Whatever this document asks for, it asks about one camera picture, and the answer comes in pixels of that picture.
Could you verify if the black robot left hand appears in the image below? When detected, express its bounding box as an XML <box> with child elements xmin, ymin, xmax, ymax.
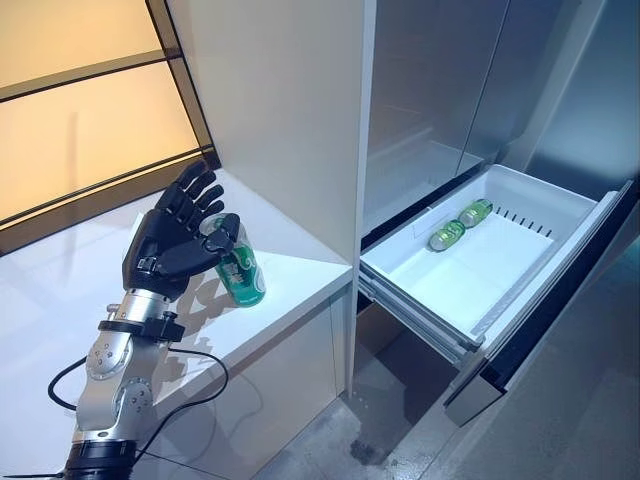
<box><xmin>122</xmin><ymin>159</ymin><xmax>242</xmax><ymax>304</ymax></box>

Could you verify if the green drink can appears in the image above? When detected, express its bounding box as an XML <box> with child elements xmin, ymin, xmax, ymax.
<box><xmin>198</xmin><ymin>213</ymin><xmax>268</xmax><ymax>308</ymax></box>
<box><xmin>456</xmin><ymin>198</ymin><xmax>494</xmax><ymax>231</ymax></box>
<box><xmin>426</xmin><ymin>218</ymin><xmax>467</xmax><ymax>252</ymax></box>

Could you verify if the fridge drawer with white bin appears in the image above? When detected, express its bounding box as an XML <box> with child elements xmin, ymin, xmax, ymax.
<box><xmin>356</xmin><ymin>163</ymin><xmax>635</xmax><ymax>427</ymax></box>

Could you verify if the steel fridge bottom drawer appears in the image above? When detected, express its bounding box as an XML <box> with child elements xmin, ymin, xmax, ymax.
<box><xmin>354</xmin><ymin>298</ymin><xmax>482</xmax><ymax>402</ymax></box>

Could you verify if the stainless steel fridge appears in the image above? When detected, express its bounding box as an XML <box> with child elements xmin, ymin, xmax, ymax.
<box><xmin>358</xmin><ymin>0</ymin><xmax>640</xmax><ymax>426</ymax></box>

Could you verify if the steel fridge door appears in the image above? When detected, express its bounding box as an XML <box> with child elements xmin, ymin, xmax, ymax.
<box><xmin>456</xmin><ymin>0</ymin><xmax>597</xmax><ymax>177</ymax></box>
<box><xmin>366</xmin><ymin>0</ymin><xmax>507</xmax><ymax>237</ymax></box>

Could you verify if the white counter cabinet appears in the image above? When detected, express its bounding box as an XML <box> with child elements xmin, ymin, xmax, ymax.
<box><xmin>0</xmin><ymin>167</ymin><xmax>357</xmax><ymax>480</ymax></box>

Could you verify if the tall white cabinet panel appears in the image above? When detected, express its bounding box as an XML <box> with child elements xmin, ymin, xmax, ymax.
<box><xmin>164</xmin><ymin>0</ymin><xmax>377</xmax><ymax>401</ymax></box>

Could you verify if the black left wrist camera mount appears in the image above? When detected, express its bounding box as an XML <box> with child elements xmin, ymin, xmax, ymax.
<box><xmin>97</xmin><ymin>309</ymin><xmax>184</xmax><ymax>342</ymax></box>

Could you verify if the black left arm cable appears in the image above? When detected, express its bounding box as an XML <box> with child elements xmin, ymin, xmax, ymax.
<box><xmin>47</xmin><ymin>347</ymin><xmax>232</xmax><ymax>462</ymax></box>

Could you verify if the amber glass window wall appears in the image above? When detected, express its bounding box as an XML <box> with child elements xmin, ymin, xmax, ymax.
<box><xmin>0</xmin><ymin>0</ymin><xmax>222</xmax><ymax>257</ymax></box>

